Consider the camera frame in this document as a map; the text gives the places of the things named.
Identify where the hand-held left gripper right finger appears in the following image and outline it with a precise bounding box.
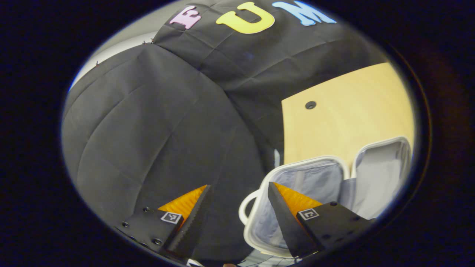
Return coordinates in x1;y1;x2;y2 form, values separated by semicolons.
267;181;376;259

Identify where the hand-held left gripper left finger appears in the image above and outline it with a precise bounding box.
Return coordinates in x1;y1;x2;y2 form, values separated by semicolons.
115;184;214;260

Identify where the white suitcase with grey lining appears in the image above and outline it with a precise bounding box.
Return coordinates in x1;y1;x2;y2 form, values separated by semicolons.
238;136;413;259

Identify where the black backdrop cloth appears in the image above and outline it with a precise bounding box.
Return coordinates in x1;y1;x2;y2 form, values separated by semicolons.
61;0;390;262

